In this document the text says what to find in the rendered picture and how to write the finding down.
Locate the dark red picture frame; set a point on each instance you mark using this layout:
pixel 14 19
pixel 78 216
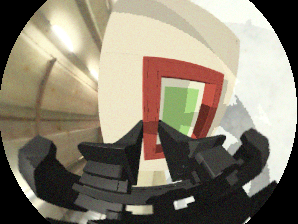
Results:
pixel 184 95

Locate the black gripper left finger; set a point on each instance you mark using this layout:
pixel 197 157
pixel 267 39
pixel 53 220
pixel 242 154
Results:
pixel 126 152

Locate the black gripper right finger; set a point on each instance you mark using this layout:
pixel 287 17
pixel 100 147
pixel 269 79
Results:
pixel 180 149

